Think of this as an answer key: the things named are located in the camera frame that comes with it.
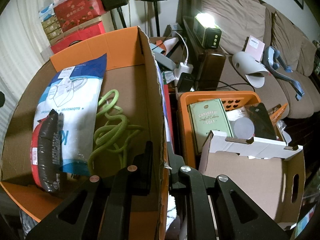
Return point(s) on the red collection gift bag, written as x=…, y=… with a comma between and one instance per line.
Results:
x=78, y=36

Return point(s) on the pink booklet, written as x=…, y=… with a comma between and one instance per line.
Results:
x=255, y=48

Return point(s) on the red black snack packet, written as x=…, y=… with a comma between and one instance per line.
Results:
x=45, y=153

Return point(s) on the brown sofa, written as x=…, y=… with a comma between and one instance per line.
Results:
x=239, y=20

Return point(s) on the orange cardboard box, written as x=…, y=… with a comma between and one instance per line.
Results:
x=132, y=70

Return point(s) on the white brown cardboard box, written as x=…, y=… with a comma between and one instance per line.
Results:
x=271, y=173

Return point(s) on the translucent round lid container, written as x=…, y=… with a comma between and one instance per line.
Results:
x=243, y=128

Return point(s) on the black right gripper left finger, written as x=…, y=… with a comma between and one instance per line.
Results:
x=100, y=208

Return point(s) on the red gift bag upper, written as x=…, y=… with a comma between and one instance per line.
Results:
x=72, y=13

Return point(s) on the blue white plastic package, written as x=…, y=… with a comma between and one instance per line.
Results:
x=166, y=107

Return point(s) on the black flat case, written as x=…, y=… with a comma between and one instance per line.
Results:
x=263, y=127

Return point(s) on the white KN95 mask bag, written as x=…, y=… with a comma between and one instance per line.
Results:
x=73, y=93

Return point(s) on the blue grey phone holder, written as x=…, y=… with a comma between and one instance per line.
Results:
x=273, y=62

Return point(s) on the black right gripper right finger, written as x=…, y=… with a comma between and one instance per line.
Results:
x=216, y=208

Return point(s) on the glowing portable lamp speaker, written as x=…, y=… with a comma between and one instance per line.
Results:
x=207, y=31

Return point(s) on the white curved neck massager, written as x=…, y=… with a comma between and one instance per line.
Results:
x=252, y=70

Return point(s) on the stacked gold boxes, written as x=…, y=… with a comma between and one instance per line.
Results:
x=51, y=27

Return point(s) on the blue white tissue pack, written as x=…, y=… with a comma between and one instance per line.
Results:
x=46, y=12

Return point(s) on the black power adapter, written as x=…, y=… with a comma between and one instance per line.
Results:
x=185, y=82

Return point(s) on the dark wooden side cabinet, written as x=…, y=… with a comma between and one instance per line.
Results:
x=207, y=64

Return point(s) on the white power adapter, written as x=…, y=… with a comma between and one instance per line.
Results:
x=182, y=68

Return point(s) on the green tissue box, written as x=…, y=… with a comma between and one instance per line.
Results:
x=206, y=116

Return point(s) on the orange plastic basket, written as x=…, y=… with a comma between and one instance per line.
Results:
x=232, y=99

